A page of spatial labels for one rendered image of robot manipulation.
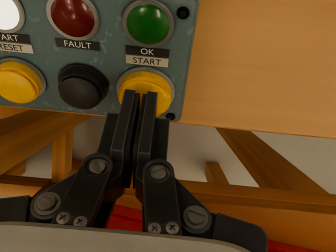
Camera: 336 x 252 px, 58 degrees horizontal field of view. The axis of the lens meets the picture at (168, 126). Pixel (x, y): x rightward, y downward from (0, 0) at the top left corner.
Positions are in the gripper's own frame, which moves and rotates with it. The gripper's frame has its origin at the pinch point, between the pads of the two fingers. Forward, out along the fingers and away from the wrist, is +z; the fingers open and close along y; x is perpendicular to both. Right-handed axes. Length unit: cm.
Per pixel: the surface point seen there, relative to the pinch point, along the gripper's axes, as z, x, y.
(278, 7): 9.3, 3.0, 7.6
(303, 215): 6.9, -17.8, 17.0
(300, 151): 65, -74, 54
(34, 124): 32, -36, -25
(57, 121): 42, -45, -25
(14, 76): 2.8, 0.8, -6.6
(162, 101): 2.7, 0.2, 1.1
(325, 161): 64, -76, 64
